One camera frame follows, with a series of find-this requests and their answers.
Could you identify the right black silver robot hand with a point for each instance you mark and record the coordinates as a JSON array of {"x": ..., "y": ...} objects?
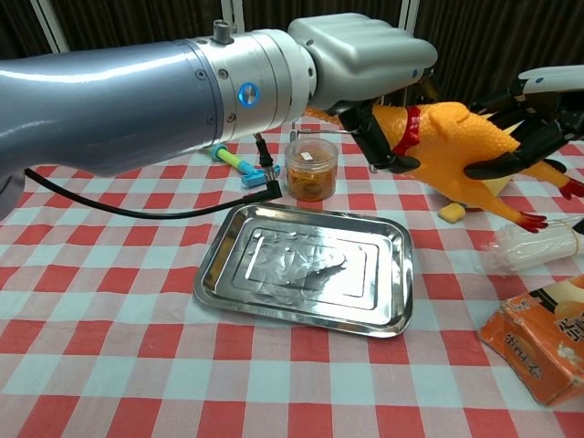
[{"x": 547, "y": 132}]

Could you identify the yellow plush mango toy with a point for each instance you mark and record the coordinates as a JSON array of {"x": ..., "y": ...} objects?
[{"x": 451, "y": 213}]

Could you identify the white metal frame pole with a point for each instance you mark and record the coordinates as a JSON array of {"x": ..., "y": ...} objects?
[
  {"x": 230, "y": 16},
  {"x": 52, "y": 27},
  {"x": 408, "y": 16}
]

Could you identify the stainless steel tray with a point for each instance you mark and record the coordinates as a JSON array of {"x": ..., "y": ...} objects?
[{"x": 301, "y": 269}]

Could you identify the orange rubber chicken toy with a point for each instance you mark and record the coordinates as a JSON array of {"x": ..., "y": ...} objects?
[{"x": 447, "y": 141}]

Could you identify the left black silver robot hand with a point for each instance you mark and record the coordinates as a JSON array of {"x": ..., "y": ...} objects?
[{"x": 365, "y": 55}]

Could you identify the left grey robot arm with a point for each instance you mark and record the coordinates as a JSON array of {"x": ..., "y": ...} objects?
[{"x": 114, "y": 105}]

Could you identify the clear jar with orange contents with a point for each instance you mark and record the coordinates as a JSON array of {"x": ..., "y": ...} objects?
[{"x": 311, "y": 173}]

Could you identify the blue green water squirter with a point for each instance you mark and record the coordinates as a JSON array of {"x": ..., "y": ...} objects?
[{"x": 230, "y": 160}]

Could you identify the red white checkered tablecloth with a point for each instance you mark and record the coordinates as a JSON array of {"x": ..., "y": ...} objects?
[{"x": 137, "y": 365}]

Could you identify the orange biscuit box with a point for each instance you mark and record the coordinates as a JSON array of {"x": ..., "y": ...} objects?
[{"x": 543, "y": 347}]

